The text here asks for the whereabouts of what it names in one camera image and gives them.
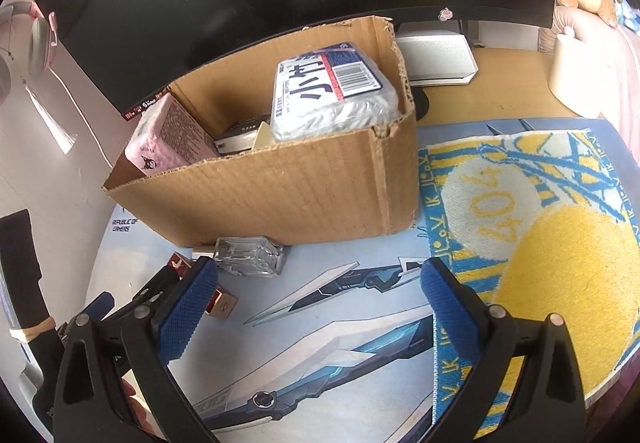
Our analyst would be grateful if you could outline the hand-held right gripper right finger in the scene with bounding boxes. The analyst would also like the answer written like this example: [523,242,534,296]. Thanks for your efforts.
[421,258,586,443]

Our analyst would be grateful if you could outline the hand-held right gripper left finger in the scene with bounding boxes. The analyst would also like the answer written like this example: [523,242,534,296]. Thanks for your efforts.
[54,257,221,443]

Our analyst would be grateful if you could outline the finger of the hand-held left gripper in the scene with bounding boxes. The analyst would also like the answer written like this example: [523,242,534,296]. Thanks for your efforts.
[125,269,182,311]
[82,292,117,323]

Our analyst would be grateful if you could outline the red cosmetic box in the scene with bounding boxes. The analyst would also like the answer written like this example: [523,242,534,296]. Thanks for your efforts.
[167,252,237,320]

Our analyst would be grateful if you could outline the cardboard box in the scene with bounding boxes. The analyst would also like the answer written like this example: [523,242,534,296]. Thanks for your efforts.
[102,15,418,249]

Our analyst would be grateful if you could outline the black tissue pack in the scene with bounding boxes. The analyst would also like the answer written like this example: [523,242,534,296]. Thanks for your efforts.
[212,114,273,154]

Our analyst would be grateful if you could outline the cream plastic holder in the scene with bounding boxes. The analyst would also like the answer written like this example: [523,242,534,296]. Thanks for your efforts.
[251,120,277,151]

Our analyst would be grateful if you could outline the white cotton pad pack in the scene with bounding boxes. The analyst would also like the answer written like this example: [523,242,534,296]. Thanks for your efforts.
[270,42,401,144]

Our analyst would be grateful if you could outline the person's left hand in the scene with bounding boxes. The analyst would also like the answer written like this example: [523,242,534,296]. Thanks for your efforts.
[120,373,151,429]

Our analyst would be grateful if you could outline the glass perfume bottle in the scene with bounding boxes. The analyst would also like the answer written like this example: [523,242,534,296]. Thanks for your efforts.
[191,236,286,280]

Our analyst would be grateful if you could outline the black object with beige band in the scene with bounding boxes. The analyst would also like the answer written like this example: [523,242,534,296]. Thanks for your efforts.
[0,209,67,374]

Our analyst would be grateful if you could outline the yellow and blue towel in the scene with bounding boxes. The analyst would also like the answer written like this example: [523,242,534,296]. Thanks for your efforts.
[417,128,640,441]

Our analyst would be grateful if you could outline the blue desk mat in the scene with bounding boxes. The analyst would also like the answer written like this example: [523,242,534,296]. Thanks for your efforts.
[87,115,621,443]

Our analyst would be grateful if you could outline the pink tissue pack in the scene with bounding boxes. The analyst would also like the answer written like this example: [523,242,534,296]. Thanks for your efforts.
[124,93,221,176]

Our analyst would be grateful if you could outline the white monitor stand base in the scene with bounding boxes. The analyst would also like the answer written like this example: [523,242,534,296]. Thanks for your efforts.
[396,29,478,87]

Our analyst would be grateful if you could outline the cream plastic container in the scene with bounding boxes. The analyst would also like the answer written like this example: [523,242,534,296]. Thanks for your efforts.
[546,25,617,120]

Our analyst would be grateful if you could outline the pink and grey headphones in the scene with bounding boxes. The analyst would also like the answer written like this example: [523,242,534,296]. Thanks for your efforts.
[0,0,58,96]

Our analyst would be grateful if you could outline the pink blanket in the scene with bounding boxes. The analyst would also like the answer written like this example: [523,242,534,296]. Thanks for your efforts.
[552,5,640,134]

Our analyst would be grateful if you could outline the pink headphone cable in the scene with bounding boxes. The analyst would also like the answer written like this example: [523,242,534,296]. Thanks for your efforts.
[50,68,113,168]

